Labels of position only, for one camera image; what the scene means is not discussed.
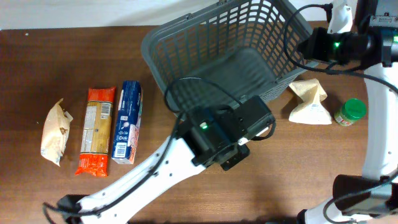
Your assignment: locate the cream folded paper bag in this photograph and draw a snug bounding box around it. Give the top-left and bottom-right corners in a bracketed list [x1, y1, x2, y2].
[289, 78, 332, 125]

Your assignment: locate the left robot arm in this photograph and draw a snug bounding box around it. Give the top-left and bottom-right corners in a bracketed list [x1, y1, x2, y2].
[42, 96, 276, 223]

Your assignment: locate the green lid jar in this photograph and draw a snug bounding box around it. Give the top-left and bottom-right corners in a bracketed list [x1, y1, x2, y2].
[333, 98, 367, 126]

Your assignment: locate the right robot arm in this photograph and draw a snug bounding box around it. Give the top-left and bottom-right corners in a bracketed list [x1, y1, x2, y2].
[297, 1, 397, 223]

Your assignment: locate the beige snack bag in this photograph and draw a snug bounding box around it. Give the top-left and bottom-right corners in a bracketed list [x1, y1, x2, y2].
[40, 98, 73, 167]

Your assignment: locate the grey plastic shopping basket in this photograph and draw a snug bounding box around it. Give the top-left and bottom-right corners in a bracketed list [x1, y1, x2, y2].
[141, 0, 316, 111]

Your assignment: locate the blue pasta box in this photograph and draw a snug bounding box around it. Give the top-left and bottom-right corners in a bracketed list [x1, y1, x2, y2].
[111, 80, 143, 164]

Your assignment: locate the orange spaghetti packet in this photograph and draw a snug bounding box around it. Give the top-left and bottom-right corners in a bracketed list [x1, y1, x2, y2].
[75, 86, 116, 177]

